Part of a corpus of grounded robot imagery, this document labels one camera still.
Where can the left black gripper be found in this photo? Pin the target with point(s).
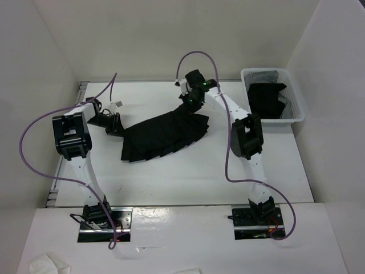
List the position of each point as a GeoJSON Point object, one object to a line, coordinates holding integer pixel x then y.
{"type": "Point", "coordinates": [118, 129]}

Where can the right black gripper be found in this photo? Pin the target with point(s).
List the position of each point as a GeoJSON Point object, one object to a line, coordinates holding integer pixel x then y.
{"type": "Point", "coordinates": [183, 98]}

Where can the black pleated skirt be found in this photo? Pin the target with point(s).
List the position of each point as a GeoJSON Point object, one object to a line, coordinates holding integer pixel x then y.
{"type": "Point", "coordinates": [163, 134]}

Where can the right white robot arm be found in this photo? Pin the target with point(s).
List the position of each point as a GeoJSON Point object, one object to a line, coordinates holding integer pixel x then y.
{"type": "Point", "coordinates": [245, 137]}

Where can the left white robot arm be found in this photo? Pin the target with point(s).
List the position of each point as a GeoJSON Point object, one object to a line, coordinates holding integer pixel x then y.
{"type": "Point", "coordinates": [73, 142]}

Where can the black skirt in basket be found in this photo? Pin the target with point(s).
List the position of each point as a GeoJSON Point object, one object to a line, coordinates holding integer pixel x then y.
{"type": "Point", "coordinates": [264, 100]}

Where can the white plastic basket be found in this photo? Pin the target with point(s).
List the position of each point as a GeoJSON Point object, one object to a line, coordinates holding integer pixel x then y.
{"type": "Point", "coordinates": [291, 92]}

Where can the crumpled white tissue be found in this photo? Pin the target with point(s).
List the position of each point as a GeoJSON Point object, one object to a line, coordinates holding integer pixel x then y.
{"type": "Point", "coordinates": [49, 264]}

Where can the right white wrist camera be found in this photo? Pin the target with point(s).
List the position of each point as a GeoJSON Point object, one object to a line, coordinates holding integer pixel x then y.
{"type": "Point", "coordinates": [183, 85]}

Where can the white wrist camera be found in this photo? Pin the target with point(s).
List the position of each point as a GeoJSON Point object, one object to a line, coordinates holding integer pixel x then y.
{"type": "Point", "coordinates": [115, 106]}
{"type": "Point", "coordinates": [183, 85]}

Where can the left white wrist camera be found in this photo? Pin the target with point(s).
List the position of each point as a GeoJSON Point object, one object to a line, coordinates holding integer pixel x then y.
{"type": "Point", "coordinates": [115, 106]}

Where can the aluminium table edge rail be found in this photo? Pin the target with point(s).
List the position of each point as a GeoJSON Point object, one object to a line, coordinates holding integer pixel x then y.
{"type": "Point", "coordinates": [52, 195]}

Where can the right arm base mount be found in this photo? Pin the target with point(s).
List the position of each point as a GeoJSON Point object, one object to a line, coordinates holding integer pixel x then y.
{"type": "Point", "coordinates": [245, 227]}

